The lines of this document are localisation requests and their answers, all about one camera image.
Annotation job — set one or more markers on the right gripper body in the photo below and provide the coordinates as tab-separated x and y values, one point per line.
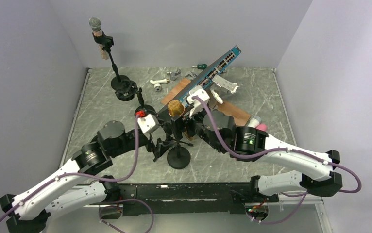
194	123

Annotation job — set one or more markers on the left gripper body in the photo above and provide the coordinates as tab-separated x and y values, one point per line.
151	147

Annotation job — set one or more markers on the gold microphone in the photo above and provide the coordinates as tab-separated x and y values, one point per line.
176	112

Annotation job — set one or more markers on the black round-base clip stand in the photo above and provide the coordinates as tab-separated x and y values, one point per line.
178	157

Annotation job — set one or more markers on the black round-base shock-mount stand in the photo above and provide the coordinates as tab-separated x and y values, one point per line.
127	90

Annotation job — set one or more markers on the white microphone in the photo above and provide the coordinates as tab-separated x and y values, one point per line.
254	122

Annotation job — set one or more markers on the pink microphone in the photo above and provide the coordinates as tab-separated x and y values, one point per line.
262	127

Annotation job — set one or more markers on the black tripod shock-mount stand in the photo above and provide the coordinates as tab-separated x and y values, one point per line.
173	139

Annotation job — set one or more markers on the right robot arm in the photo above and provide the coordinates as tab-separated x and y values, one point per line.
311	172

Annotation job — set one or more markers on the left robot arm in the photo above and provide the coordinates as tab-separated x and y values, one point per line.
76	183

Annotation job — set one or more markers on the tall black round-base stand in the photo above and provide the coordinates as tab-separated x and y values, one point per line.
113	61

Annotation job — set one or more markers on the grey-headed tan microphone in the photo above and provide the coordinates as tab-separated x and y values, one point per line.
97	33

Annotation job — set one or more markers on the white plastic faucet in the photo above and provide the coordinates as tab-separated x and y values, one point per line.
157	84

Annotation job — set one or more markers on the wooden board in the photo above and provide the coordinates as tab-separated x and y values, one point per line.
240	116

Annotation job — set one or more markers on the adjustable wrench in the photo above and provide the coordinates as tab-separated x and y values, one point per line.
190	75

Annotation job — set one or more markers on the silver metal faucet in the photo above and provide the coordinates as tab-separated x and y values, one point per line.
174	75

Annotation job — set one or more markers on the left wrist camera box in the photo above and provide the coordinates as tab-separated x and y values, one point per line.
148	123

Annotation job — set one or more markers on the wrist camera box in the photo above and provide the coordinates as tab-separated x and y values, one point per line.
148	123
196	98

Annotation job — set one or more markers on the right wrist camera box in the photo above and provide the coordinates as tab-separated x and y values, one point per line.
196	98

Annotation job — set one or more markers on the blue network switch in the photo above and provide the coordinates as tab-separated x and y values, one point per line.
204	79

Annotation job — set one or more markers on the green-handled screwdriver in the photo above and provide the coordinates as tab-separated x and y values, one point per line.
200	66

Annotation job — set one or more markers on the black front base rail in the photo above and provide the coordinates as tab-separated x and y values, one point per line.
185	198

